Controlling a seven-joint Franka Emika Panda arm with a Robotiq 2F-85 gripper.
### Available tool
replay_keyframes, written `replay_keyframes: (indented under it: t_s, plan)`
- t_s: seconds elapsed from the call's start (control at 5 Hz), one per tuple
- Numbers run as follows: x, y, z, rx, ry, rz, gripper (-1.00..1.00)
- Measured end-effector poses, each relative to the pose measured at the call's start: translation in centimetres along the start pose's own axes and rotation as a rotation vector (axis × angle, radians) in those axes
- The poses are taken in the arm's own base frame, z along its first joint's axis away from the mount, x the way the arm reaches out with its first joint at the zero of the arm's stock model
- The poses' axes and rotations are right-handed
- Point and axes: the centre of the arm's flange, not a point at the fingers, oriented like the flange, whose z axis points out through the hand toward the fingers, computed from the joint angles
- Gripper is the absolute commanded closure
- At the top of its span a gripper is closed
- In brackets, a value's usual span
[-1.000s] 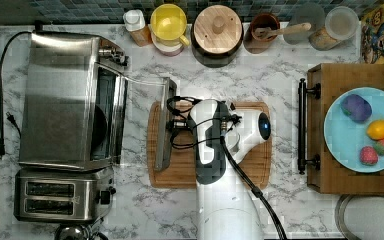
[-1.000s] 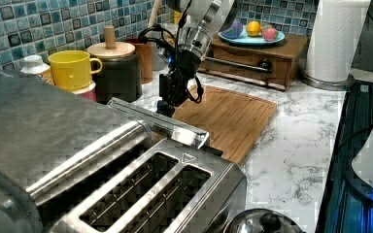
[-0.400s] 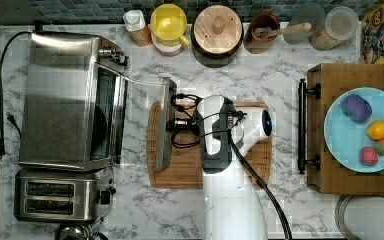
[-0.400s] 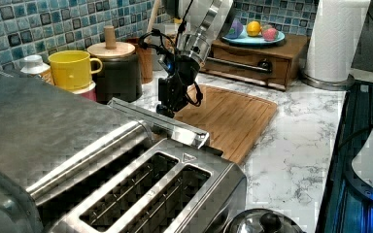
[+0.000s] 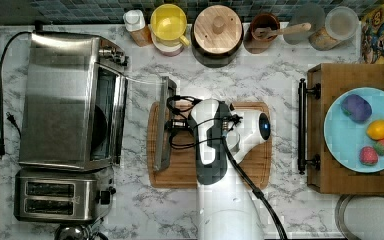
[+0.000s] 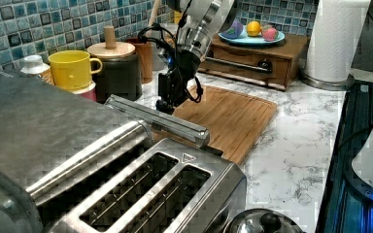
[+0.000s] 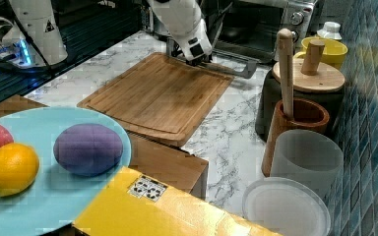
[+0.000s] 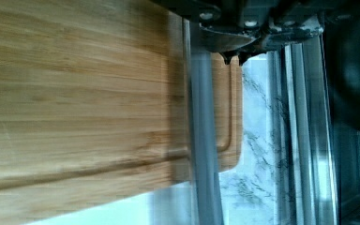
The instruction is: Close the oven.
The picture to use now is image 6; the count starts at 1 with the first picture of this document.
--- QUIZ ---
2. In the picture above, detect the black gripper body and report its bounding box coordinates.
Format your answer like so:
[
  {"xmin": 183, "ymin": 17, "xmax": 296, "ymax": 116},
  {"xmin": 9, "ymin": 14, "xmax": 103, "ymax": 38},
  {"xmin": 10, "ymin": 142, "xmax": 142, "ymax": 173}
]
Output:
[{"xmin": 155, "ymin": 50, "xmax": 201, "ymax": 115}]

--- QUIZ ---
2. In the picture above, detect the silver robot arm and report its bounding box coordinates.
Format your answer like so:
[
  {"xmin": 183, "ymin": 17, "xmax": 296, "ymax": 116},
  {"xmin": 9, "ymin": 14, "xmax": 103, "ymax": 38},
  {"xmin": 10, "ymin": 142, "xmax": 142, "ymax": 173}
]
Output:
[{"xmin": 155, "ymin": 0, "xmax": 238, "ymax": 115}]

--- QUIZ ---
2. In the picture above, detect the brown wooden utensil holder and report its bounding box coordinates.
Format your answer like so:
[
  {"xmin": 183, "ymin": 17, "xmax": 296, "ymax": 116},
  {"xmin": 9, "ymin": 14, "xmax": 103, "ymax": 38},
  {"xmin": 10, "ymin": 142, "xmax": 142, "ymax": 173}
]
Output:
[{"xmin": 126, "ymin": 38, "xmax": 153, "ymax": 83}]

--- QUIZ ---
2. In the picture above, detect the black canister with wooden lid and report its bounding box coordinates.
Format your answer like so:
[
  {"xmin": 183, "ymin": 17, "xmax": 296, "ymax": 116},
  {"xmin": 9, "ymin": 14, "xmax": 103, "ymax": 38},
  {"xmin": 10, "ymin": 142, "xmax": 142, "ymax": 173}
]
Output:
[{"xmin": 87, "ymin": 25, "xmax": 142, "ymax": 103}]

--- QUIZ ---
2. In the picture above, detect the bamboo cutting board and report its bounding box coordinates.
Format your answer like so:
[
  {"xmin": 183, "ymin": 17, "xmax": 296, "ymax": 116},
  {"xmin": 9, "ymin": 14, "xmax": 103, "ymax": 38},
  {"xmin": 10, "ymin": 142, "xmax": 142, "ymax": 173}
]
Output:
[{"xmin": 153, "ymin": 84, "xmax": 279, "ymax": 165}]

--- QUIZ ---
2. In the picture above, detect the maroon cup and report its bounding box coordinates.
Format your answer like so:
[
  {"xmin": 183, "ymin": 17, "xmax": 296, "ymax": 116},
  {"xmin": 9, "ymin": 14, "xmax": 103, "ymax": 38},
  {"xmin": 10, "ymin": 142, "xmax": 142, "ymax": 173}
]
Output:
[{"xmin": 74, "ymin": 82, "xmax": 96, "ymax": 101}]

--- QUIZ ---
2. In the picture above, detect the purple fruit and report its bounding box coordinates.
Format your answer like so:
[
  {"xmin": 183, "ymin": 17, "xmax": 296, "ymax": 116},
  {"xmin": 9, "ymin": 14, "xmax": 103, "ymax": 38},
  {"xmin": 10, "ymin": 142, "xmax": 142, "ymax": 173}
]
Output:
[{"xmin": 221, "ymin": 19, "xmax": 244, "ymax": 39}]

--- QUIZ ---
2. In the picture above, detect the light blue plate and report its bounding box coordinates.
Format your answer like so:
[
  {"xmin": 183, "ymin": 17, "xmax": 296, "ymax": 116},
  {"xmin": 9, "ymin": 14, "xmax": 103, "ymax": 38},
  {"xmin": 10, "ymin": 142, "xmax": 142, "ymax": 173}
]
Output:
[{"xmin": 219, "ymin": 30, "xmax": 286, "ymax": 46}]

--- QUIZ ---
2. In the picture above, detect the orange fruit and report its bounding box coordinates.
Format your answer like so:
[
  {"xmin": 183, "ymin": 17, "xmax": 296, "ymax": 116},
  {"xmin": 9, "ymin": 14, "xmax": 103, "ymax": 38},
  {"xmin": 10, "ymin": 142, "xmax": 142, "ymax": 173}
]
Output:
[{"xmin": 246, "ymin": 20, "xmax": 262, "ymax": 37}]

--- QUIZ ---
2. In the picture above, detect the silver two-slot toaster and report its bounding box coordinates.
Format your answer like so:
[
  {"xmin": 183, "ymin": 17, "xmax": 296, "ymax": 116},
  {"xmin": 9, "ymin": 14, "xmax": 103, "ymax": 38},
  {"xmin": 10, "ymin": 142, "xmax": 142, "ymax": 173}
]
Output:
[{"xmin": 45, "ymin": 138, "xmax": 247, "ymax": 233}]

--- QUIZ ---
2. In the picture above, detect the yellow mug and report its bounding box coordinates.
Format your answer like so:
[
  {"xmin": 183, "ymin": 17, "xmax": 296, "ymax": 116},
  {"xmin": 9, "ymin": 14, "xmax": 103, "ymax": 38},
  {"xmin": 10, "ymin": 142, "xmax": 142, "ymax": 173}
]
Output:
[{"xmin": 48, "ymin": 50, "xmax": 103, "ymax": 91}]

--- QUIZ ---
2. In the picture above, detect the wooden drawer box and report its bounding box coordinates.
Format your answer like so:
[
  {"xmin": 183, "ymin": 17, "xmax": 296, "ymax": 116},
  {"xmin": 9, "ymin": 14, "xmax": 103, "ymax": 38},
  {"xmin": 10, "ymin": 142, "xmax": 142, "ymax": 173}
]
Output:
[{"xmin": 199, "ymin": 34, "xmax": 309, "ymax": 91}]

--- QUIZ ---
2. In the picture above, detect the white capped bottle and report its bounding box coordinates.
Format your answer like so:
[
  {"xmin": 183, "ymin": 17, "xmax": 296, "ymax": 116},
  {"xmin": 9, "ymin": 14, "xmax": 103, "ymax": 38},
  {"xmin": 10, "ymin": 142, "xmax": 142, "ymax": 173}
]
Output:
[{"xmin": 21, "ymin": 54, "xmax": 54, "ymax": 84}]

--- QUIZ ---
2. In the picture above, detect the steel pot lid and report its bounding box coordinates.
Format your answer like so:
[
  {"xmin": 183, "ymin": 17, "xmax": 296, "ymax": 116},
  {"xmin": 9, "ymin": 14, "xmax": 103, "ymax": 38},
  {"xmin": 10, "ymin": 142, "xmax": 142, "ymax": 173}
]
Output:
[{"xmin": 222, "ymin": 208, "xmax": 305, "ymax": 233}]

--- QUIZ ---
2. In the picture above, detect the white paper towel roll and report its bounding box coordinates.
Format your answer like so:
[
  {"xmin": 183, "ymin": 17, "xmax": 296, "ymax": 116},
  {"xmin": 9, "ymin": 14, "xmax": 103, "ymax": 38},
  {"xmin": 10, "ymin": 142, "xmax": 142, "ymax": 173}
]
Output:
[{"xmin": 301, "ymin": 0, "xmax": 371, "ymax": 91}]

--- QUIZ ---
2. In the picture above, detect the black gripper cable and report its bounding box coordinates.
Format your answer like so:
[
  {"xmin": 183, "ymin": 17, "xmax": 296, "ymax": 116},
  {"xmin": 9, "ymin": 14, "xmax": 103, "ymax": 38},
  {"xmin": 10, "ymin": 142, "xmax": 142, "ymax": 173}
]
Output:
[{"xmin": 137, "ymin": 0, "xmax": 204, "ymax": 104}]

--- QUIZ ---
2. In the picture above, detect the silver drawer handle bar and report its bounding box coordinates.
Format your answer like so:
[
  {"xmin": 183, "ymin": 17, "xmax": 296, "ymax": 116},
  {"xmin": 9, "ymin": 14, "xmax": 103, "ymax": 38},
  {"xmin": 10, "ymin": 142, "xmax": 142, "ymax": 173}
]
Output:
[{"xmin": 206, "ymin": 57, "xmax": 272, "ymax": 73}]

